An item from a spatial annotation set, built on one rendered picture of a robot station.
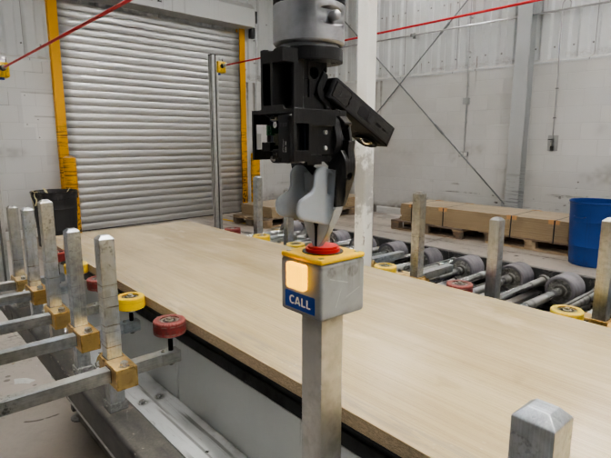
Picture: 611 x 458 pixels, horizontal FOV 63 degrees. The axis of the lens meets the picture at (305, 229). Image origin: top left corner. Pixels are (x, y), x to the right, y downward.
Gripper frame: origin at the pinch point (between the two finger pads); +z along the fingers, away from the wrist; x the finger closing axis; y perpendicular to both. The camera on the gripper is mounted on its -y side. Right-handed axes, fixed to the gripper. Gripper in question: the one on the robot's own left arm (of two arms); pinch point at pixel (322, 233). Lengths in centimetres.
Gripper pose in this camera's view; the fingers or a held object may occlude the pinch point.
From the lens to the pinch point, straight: 57.3
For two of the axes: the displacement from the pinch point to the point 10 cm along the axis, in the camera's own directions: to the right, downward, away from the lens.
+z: 0.0, 9.8, 1.8
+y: -7.6, 1.2, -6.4
